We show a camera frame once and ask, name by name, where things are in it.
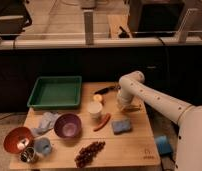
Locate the grey blue cloth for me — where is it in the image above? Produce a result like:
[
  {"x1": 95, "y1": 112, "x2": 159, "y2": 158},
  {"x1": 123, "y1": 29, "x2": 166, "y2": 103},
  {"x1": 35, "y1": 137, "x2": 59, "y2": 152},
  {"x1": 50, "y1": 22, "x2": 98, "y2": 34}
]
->
[{"x1": 30, "y1": 112, "x2": 59, "y2": 137}]

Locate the bunch of dark grapes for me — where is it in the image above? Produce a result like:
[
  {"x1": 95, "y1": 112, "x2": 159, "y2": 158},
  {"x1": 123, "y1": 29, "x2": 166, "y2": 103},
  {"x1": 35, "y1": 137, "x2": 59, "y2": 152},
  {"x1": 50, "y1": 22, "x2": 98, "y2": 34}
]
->
[{"x1": 74, "y1": 141, "x2": 105, "y2": 168}]

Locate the blue sponge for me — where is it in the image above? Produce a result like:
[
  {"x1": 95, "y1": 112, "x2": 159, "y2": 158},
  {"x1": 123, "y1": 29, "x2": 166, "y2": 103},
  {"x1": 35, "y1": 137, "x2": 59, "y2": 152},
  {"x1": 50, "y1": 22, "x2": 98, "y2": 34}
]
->
[{"x1": 111, "y1": 119, "x2": 132, "y2": 134}]

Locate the blue mug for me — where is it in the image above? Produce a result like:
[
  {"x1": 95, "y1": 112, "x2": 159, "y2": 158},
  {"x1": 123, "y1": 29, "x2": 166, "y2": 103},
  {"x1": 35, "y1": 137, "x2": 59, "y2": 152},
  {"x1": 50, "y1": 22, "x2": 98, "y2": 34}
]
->
[{"x1": 34, "y1": 137, "x2": 52, "y2": 156}]

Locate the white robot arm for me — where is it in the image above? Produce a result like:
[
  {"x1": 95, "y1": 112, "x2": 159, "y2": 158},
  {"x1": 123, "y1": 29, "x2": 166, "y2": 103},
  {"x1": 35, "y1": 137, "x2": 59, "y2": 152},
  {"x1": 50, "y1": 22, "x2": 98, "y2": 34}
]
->
[{"x1": 117, "y1": 71, "x2": 202, "y2": 171}]

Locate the purple bowl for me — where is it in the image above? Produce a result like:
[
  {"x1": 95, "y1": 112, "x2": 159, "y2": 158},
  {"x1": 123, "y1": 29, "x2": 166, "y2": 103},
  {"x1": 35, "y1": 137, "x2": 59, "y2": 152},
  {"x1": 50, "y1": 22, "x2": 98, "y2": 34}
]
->
[{"x1": 54, "y1": 114, "x2": 82, "y2": 138}]

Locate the blue tape roll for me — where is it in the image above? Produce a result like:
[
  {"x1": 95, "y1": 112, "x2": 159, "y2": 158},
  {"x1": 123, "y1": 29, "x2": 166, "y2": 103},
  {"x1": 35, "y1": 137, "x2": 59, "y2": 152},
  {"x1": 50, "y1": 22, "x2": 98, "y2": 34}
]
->
[{"x1": 155, "y1": 136, "x2": 173, "y2": 155}]

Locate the white cup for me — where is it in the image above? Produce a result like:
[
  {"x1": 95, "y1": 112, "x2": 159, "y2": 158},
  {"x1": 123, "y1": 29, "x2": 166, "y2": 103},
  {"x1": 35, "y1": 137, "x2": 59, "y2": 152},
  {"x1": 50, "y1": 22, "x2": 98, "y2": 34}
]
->
[{"x1": 87, "y1": 101, "x2": 103, "y2": 120}]

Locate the green plastic tray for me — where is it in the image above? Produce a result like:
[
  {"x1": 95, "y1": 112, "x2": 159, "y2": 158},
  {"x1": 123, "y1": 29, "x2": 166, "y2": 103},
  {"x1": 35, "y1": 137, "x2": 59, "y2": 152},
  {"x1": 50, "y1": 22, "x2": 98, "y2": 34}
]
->
[{"x1": 27, "y1": 76, "x2": 82, "y2": 110}]

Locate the yellow apple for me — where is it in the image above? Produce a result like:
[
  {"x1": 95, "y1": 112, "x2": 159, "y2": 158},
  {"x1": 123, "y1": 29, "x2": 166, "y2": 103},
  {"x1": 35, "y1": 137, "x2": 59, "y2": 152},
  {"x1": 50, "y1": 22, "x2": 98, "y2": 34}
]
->
[{"x1": 93, "y1": 94, "x2": 103, "y2": 103}]

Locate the orange carrot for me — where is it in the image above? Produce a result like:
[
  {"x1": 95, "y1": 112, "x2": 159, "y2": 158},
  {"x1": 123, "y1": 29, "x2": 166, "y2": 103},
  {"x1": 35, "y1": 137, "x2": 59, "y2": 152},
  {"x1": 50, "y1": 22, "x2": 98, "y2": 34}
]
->
[{"x1": 93, "y1": 113, "x2": 111, "y2": 131}]

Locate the red bowl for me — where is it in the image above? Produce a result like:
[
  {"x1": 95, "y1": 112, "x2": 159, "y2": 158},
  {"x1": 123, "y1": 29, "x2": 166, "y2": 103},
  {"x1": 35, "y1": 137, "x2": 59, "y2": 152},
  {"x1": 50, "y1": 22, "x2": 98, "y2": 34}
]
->
[{"x1": 3, "y1": 127, "x2": 34, "y2": 154}]

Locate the metal railing post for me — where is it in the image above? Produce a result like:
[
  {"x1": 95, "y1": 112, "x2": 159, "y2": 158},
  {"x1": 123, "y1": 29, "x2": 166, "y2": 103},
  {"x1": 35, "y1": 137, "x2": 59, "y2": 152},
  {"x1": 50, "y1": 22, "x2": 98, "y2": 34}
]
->
[{"x1": 84, "y1": 10, "x2": 94, "y2": 45}]

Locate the wooden table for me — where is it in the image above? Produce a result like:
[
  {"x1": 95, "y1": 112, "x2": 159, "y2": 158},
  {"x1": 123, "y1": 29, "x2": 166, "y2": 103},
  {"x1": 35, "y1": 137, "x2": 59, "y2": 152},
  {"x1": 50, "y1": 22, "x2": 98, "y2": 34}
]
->
[{"x1": 9, "y1": 82, "x2": 160, "y2": 170}]

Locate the metal cup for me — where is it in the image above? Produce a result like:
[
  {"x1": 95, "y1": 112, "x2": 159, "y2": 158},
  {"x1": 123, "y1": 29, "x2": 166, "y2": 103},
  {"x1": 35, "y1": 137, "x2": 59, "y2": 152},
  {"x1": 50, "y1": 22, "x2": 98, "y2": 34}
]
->
[{"x1": 20, "y1": 147, "x2": 38, "y2": 163}]

